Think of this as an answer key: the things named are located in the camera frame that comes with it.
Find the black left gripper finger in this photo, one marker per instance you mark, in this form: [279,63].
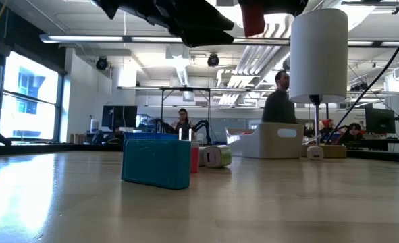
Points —
[199,18]
[206,38]

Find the red multi-port USB charger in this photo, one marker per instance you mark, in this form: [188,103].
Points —
[253,22]

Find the green white USB charger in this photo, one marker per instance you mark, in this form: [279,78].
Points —
[219,157]

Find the black background robot arm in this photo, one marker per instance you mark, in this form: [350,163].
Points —
[202,123]
[160,125]

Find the ceiling light strip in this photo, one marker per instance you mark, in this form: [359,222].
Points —
[155,39]
[84,38]

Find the white shade table lamp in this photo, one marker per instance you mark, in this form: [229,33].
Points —
[317,54]

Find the person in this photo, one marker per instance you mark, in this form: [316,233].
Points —
[352,133]
[184,123]
[278,104]

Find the black computer monitor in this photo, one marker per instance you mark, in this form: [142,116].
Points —
[119,116]
[379,119]

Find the blue plastic bin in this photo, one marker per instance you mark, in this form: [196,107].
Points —
[152,136]

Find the white plastic basket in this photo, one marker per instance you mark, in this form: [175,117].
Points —
[263,145]

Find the white jug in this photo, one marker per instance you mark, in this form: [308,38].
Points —
[94,125]

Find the teal rectangular case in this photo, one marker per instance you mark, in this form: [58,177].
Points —
[155,163]

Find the brown cardboard boxes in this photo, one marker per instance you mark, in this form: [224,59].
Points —
[77,138]

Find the small white charger cube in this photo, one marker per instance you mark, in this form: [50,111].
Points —
[315,152]

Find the large window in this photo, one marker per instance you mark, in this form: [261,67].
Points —
[27,114]

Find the black ceiling camera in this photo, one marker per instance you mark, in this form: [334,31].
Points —
[102,63]
[213,60]

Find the black metal frame stand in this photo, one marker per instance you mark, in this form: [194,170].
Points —
[185,89]

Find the red white-faced wall charger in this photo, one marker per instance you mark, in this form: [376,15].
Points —
[194,158]

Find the black aluminium table frame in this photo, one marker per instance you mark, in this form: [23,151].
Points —
[84,147]

